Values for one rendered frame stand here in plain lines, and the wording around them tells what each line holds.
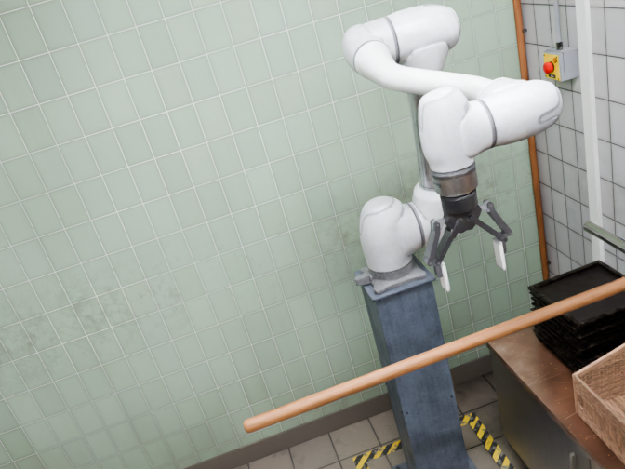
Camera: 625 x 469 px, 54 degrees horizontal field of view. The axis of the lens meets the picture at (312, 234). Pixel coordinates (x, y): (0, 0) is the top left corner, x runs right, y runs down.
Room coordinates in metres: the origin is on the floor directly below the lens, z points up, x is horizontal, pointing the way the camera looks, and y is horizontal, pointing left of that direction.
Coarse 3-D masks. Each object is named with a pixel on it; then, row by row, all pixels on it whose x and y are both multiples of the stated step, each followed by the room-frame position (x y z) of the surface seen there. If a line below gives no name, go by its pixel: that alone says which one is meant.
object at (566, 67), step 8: (552, 48) 2.15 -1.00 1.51; (568, 48) 2.09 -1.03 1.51; (576, 48) 2.07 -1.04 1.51; (544, 56) 2.15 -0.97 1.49; (552, 56) 2.10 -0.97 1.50; (560, 56) 2.06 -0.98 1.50; (568, 56) 2.07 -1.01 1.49; (576, 56) 2.07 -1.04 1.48; (552, 64) 2.10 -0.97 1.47; (560, 64) 2.06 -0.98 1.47; (568, 64) 2.07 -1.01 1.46; (576, 64) 2.07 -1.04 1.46; (552, 72) 2.10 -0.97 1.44; (560, 72) 2.07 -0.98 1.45; (568, 72) 2.07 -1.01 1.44; (576, 72) 2.07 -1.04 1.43; (560, 80) 2.07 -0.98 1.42
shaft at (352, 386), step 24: (600, 288) 1.14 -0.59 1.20; (624, 288) 1.14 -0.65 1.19; (552, 312) 1.12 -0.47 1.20; (480, 336) 1.10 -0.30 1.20; (504, 336) 1.11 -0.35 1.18; (408, 360) 1.09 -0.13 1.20; (432, 360) 1.08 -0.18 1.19; (360, 384) 1.07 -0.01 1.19; (288, 408) 1.05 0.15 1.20; (312, 408) 1.05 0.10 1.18
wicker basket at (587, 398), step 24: (600, 360) 1.42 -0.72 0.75; (624, 360) 1.43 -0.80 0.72; (576, 384) 1.41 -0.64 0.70; (600, 384) 1.42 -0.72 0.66; (624, 384) 1.42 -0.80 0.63; (576, 408) 1.41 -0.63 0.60; (600, 408) 1.29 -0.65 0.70; (624, 408) 1.37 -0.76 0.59; (600, 432) 1.29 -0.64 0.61; (624, 432) 1.19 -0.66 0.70; (624, 456) 1.19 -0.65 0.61
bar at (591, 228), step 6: (588, 222) 1.49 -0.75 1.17; (588, 228) 1.48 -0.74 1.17; (594, 228) 1.46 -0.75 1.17; (600, 228) 1.44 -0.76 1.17; (594, 234) 1.45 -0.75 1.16; (600, 234) 1.43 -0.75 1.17; (606, 234) 1.41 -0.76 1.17; (612, 234) 1.40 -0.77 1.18; (606, 240) 1.40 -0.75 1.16; (612, 240) 1.38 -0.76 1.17; (618, 240) 1.36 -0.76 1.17; (624, 240) 1.36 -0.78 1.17; (612, 246) 1.38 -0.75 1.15; (618, 246) 1.35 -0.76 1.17; (624, 246) 1.34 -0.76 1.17; (624, 252) 1.33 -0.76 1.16
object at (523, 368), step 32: (512, 352) 1.77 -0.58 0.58; (544, 352) 1.72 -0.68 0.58; (512, 384) 1.71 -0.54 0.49; (544, 384) 1.57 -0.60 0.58; (608, 384) 1.49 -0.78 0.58; (512, 416) 1.75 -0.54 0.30; (544, 416) 1.51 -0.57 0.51; (576, 416) 1.40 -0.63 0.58; (544, 448) 1.53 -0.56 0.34; (576, 448) 1.34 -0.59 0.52; (608, 448) 1.26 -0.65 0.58
